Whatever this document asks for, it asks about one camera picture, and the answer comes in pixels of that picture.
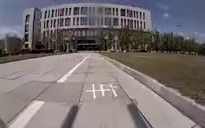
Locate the white curved building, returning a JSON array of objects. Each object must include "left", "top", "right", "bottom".
[{"left": 22, "top": 3, "right": 152, "bottom": 53}]

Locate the robot's own part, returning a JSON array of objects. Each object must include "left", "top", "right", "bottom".
[
  {"left": 127, "top": 102, "right": 152, "bottom": 128},
  {"left": 60, "top": 104, "right": 80, "bottom": 128}
]

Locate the row of trees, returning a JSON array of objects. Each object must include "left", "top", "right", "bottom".
[{"left": 39, "top": 28, "right": 205, "bottom": 57}]

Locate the grey concrete kerb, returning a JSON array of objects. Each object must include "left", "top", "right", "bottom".
[{"left": 101, "top": 54, "right": 205, "bottom": 128}]

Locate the grass field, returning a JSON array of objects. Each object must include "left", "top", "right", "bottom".
[{"left": 101, "top": 51, "right": 205, "bottom": 111}]

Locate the low building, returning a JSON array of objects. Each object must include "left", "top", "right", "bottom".
[{"left": 0, "top": 33, "right": 25, "bottom": 56}]

